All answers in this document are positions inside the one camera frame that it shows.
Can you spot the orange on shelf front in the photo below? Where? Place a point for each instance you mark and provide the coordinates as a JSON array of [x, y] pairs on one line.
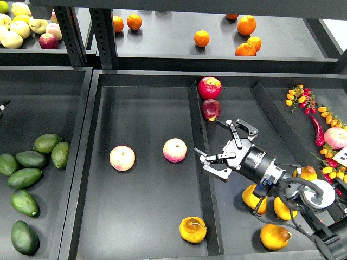
[[245, 49]]

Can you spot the yellow pear hidden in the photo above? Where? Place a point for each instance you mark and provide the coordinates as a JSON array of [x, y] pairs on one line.
[[282, 211]]

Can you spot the green avocado centre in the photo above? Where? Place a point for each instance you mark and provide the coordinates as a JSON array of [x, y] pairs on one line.
[[31, 159]]

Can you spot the pink apple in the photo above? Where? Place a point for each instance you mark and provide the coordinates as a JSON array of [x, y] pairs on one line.
[[122, 158], [174, 150], [335, 137]]

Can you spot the pale apple far left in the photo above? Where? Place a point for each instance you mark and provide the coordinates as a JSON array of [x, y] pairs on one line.
[[5, 21]]

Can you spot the pink peach on shelf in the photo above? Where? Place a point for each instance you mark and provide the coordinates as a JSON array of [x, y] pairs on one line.
[[54, 29]]

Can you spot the orange on shelf behind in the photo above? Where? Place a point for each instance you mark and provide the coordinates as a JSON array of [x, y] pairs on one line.
[[256, 42]]

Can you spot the bright red apple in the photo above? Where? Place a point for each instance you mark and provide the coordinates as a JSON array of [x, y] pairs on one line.
[[209, 88]]

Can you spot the green avocado far left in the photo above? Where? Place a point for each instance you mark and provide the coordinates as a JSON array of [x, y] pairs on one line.
[[8, 165]]

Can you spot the black shelf post left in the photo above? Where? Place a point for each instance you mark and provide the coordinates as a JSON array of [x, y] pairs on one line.
[[71, 35]]

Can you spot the black middle tray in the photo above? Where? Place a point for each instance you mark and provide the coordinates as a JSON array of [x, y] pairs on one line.
[[136, 214]]

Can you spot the green avocado middle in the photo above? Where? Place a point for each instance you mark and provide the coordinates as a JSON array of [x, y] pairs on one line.
[[24, 178]]

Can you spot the orange cherry tomato bunch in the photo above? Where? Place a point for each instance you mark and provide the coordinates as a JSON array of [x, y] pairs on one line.
[[330, 118]]

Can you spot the pink apple far right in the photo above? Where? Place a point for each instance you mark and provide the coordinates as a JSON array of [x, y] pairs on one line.
[[335, 137]]

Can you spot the pale pear on shelf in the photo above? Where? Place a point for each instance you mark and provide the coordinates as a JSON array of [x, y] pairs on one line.
[[19, 8]]

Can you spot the cherry tomato bunch lower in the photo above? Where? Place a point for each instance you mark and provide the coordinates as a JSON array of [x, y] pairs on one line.
[[330, 168]]

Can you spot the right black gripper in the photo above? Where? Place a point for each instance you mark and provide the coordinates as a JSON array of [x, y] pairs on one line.
[[249, 159]]

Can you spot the yellow pear with brown spot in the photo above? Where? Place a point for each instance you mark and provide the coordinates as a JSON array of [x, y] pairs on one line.
[[307, 173]]

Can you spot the cherry tomato bunch upper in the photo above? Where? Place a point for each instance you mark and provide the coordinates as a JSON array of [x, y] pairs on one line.
[[303, 98]]

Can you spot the pale yellow apple front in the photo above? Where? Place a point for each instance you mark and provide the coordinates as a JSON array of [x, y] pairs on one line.
[[11, 40]]

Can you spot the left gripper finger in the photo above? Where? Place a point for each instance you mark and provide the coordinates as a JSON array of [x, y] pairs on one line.
[[3, 104]]

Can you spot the green lime on shelf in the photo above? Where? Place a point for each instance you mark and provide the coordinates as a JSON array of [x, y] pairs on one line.
[[4, 8]]

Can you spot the white label card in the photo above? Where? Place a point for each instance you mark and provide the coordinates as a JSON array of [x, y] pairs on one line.
[[341, 157]]

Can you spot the red chili pepper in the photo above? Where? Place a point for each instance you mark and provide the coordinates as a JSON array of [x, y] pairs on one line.
[[319, 133]]

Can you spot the pale yellow apple right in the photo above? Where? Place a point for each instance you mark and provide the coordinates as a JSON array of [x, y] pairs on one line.
[[38, 25]]

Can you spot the dark red apple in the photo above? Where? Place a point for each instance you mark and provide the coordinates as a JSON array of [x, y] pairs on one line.
[[211, 109]]

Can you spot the red apple on shelf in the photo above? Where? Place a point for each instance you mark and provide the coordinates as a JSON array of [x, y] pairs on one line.
[[48, 41]]

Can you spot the yellow pear in middle tray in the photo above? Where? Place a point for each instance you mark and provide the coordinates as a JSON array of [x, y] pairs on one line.
[[193, 229]]

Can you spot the green avocado right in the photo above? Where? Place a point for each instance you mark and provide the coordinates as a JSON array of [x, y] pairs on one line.
[[59, 154]]

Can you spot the black left tray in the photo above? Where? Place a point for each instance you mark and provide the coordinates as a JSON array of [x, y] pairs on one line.
[[42, 100]]

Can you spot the black upper shelf tray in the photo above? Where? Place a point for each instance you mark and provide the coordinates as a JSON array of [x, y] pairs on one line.
[[165, 41]]

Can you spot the pale yellow apple middle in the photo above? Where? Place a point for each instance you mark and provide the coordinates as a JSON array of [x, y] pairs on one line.
[[21, 28]]

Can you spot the dark green avocado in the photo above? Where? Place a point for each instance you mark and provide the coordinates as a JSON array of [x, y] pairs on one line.
[[24, 238]]

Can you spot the green avocado top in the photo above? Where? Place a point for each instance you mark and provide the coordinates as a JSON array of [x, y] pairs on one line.
[[45, 143]]

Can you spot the yellow lemon on shelf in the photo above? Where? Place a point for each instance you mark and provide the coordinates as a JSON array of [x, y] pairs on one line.
[[22, 17]]

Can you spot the pink apple left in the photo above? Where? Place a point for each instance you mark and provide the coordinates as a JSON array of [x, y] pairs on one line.
[[122, 158]]

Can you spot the yellow pear front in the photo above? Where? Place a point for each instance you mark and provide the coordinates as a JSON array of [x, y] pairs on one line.
[[274, 237]]

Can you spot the pale yellow apple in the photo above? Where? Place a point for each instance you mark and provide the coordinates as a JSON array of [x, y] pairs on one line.
[[38, 25], [21, 28], [11, 40]]

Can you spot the yellow pear left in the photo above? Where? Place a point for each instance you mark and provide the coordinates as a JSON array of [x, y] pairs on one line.
[[251, 200]]

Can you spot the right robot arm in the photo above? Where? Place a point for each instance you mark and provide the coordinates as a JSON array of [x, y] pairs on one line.
[[308, 197]]

